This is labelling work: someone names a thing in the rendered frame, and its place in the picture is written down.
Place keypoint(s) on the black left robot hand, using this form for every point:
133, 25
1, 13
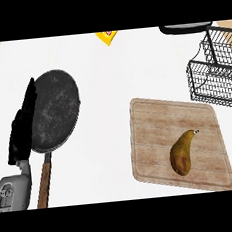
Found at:
22, 130

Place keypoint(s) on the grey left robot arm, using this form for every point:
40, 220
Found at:
11, 191

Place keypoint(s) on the wooden cutting board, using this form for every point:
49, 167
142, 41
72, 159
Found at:
177, 142

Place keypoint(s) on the dark grey frying pan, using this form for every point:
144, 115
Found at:
55, 110

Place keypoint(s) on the brown-green pear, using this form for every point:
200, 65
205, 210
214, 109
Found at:
182, 153

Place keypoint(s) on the black rounded appliance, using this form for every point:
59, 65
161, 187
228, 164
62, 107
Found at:
186, 28

